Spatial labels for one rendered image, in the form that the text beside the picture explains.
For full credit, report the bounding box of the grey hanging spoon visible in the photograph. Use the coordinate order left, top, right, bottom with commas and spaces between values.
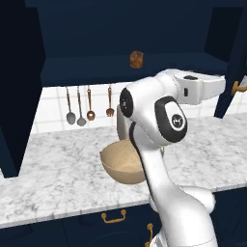
65, 86, 77, 126
75, 85, 88, 127

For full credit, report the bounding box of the tan woven basket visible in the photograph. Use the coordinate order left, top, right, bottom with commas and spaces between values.
99, 104, 166, 185

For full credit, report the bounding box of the brown hanging fork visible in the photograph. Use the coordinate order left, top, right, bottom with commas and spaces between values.
105, 84, 116, 118

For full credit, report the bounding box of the navy drawer front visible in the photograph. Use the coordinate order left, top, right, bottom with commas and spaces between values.
60, 203, 159, 229

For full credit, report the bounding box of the navy wall cabinet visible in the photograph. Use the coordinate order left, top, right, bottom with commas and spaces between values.
23, 0, 247, 88

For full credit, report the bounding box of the brown hanging slotted spoon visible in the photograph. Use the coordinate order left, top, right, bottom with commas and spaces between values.
86, 85, 96, 123

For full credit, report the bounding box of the gold base cabinet handle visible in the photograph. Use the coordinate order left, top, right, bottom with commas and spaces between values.
144, 223, 155, 247

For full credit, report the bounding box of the brown bread loaf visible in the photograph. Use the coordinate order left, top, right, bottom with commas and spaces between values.
129, 50, 145, 69

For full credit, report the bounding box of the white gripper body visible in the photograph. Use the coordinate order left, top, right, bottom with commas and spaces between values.
198, 73, 227, 105

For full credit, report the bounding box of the navy cabinet door without handle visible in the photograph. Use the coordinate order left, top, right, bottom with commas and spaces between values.
0, 0, 46, 179

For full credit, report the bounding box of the gold drawer handle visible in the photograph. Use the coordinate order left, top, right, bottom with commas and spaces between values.
100, 208, 127, 225

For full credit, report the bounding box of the navy base cabinet run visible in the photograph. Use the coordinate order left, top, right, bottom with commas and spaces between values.
0, 185, 247, 247

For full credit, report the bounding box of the navy cabinet door with handle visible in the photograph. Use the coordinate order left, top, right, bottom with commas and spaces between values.
213, 0, 247, 120

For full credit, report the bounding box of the gold cabinet door handle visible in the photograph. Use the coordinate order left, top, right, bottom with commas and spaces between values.
231, 80, 247, 96

